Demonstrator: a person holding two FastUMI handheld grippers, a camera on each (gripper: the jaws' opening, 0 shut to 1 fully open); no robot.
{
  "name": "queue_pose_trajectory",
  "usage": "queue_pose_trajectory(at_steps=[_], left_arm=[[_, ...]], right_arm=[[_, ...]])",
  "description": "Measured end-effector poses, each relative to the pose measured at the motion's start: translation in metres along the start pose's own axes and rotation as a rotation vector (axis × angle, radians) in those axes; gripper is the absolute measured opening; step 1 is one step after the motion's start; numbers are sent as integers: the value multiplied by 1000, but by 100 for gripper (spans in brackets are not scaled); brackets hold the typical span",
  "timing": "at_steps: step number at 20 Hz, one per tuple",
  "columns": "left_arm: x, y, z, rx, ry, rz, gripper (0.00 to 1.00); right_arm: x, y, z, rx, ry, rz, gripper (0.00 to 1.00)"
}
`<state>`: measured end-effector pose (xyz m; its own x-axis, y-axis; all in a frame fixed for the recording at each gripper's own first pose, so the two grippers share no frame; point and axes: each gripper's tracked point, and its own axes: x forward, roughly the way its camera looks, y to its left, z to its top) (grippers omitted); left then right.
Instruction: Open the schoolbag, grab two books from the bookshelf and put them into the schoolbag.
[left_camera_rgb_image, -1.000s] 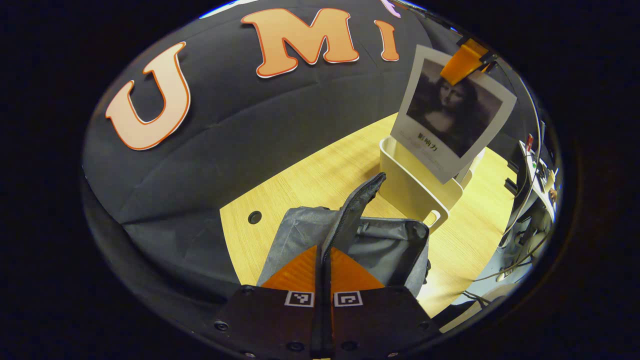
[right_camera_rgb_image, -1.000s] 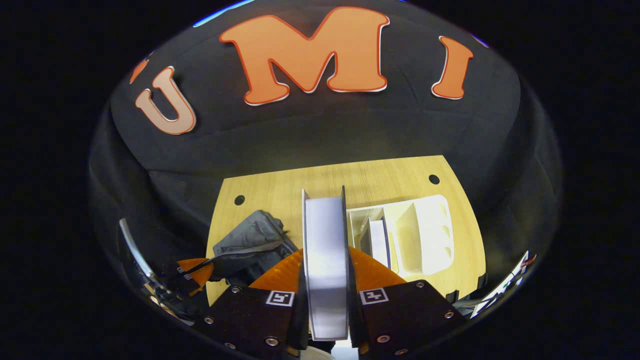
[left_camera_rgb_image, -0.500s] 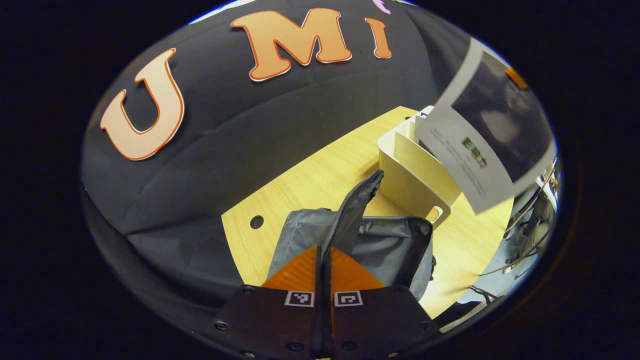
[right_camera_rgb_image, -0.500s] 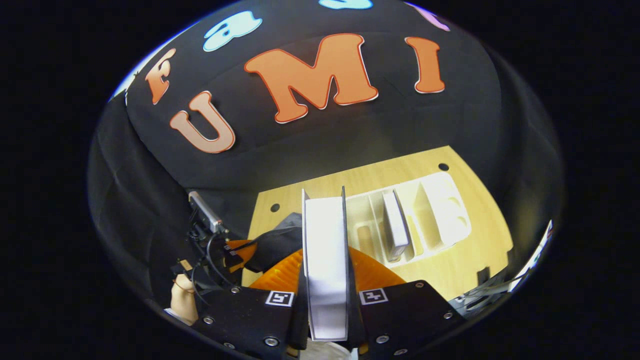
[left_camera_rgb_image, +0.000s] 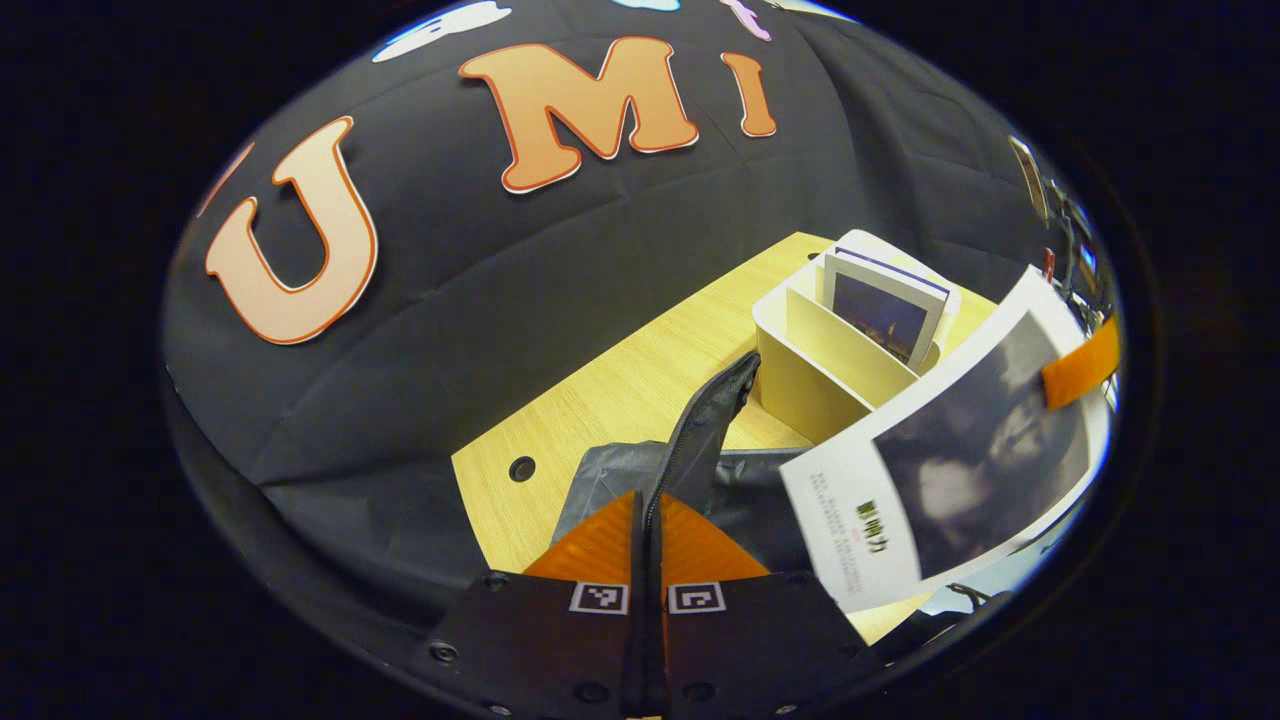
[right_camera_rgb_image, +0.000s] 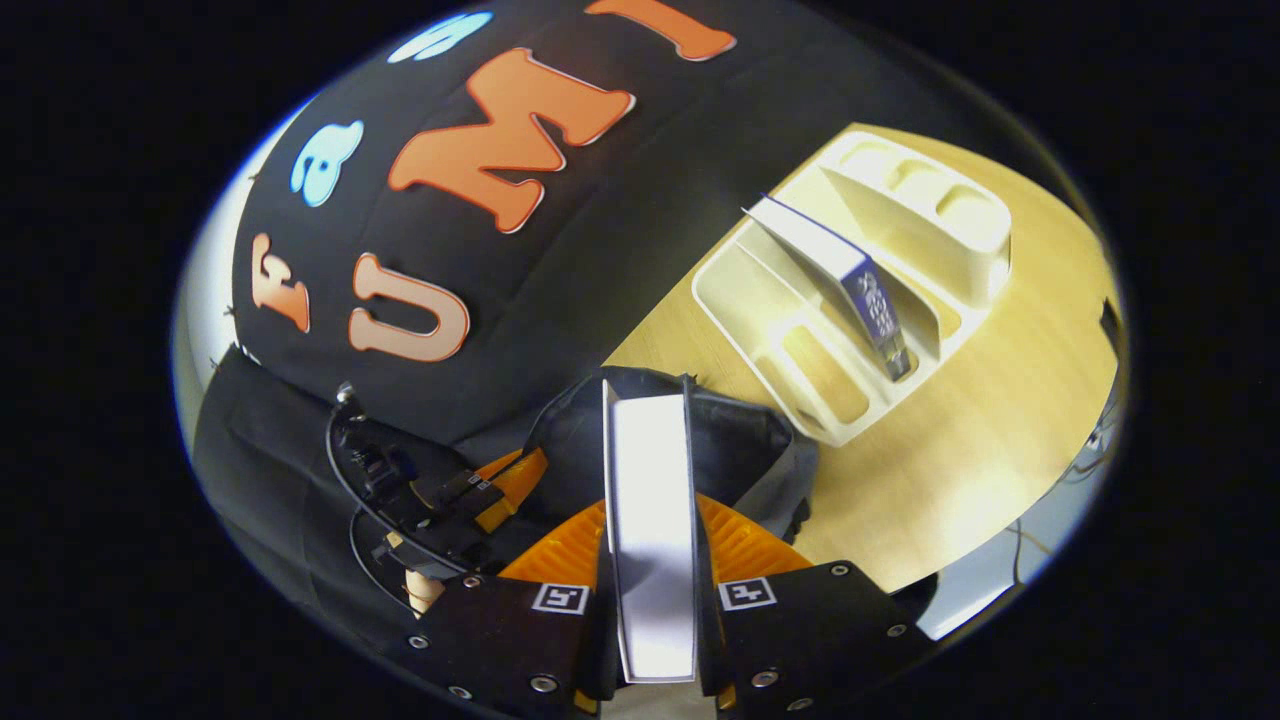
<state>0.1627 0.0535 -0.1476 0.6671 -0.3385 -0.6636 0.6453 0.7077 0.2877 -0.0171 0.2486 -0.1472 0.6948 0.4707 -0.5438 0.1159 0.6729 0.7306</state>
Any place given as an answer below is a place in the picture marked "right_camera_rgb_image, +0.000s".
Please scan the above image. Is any blue cover book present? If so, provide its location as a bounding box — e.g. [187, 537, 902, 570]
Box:
[741, 194, 914, 384]

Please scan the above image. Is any portrait cover book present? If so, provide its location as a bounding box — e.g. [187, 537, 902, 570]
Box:
[601, 378, 702, 687]

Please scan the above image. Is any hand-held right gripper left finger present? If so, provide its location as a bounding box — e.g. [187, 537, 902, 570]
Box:
[404, 499, 615, 715]

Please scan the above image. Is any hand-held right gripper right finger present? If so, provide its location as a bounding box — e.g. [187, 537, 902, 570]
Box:
[694, 492, 937, 715]

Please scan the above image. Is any black backdrop cloth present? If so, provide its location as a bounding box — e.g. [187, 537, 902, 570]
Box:
[190, 0, 1001, 643]

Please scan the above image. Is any white bookshelf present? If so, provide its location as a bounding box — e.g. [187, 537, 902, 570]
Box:
[691, 130, 1014, 449]

